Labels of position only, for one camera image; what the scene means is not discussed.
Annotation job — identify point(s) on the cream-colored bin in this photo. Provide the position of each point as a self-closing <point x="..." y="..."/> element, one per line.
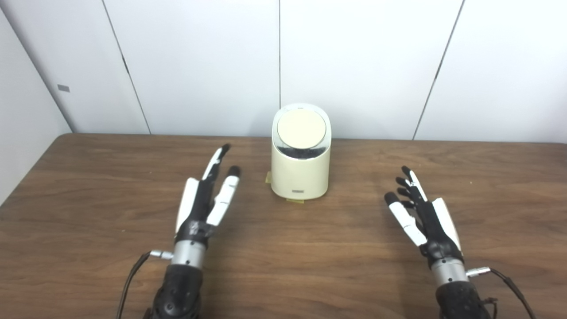
<point x="300" y="173"/>

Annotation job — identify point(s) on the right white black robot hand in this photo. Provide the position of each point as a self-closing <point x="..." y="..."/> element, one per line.
<point x="436" y="230"/>

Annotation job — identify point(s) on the round cream bin lid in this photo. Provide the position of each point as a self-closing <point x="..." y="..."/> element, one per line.
<point x="302" y="128"/>

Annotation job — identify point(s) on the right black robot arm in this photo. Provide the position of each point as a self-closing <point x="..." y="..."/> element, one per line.
<point x="458" y="297"/>

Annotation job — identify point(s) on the wide yellow tape piece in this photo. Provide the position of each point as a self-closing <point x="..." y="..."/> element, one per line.
<point x="295" y="201"/>

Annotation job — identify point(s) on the small grey wall label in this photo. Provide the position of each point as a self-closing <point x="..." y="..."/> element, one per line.
<point x="64" y="88"/>

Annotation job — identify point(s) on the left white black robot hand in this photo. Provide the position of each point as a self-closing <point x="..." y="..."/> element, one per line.
<point x="199" y="208"/>

